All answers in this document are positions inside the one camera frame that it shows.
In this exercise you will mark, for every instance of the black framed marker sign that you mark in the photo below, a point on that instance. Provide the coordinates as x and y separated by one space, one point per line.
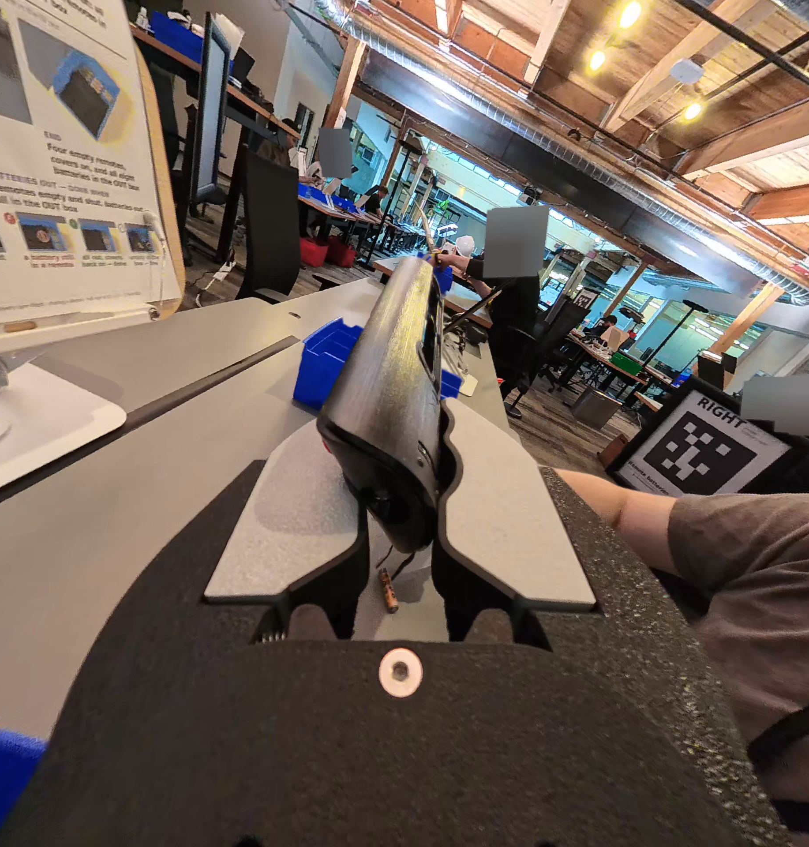
702 450

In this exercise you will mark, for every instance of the blue plastic bin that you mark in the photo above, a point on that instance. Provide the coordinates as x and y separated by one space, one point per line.
7 781
444 278
176 33
318 370

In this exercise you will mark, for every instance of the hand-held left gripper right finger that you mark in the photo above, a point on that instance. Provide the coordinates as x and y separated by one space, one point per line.
510 529

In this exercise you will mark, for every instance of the black remote control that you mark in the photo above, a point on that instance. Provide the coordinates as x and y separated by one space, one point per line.
378 397

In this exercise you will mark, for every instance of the wooden top desk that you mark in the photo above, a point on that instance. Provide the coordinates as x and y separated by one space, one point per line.
246 99

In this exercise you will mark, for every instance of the instruction poster board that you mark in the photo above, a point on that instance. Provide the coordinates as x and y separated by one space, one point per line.
67 165

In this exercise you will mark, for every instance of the white folding stand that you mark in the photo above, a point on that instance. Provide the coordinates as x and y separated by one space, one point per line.
468 385

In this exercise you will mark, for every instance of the black framed whiteboard easel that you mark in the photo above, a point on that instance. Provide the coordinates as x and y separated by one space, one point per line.
212 99

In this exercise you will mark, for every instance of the person's right forearm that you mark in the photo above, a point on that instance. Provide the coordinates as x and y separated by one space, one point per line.
616 509

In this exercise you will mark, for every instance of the grey waste bin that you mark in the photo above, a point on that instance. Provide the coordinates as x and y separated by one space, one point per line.
596 407

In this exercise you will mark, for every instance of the red plastic bin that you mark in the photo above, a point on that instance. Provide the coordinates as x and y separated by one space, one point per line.
343 251
314 253

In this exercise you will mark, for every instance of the orange aaa battery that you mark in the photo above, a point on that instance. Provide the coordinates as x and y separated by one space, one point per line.
387 590

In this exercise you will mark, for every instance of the ceiling lamp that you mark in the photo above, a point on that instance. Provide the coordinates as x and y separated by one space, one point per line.
692 110
597 59
629 14

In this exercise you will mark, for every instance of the black office chair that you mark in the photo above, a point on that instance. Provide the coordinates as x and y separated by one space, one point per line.
269 225

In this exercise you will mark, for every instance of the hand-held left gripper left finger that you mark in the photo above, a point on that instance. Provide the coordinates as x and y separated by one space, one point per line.
292 536

